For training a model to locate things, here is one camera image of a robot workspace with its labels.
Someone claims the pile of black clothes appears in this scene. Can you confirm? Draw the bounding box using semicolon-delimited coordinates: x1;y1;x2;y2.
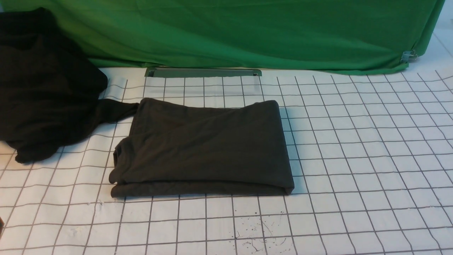
0;8;138;164

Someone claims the black cloth at corner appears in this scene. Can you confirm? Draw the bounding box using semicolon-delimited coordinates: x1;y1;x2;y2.
0;218;5;236

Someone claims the green backdrop cloth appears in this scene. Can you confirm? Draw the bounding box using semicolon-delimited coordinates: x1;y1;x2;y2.
1;0;445;75

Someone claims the gray long-sleeved shirt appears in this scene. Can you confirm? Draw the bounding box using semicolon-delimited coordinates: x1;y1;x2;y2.
109;98;295;198

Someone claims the metal binder clip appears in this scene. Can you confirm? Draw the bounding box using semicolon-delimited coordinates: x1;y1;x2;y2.
401;50;418;63

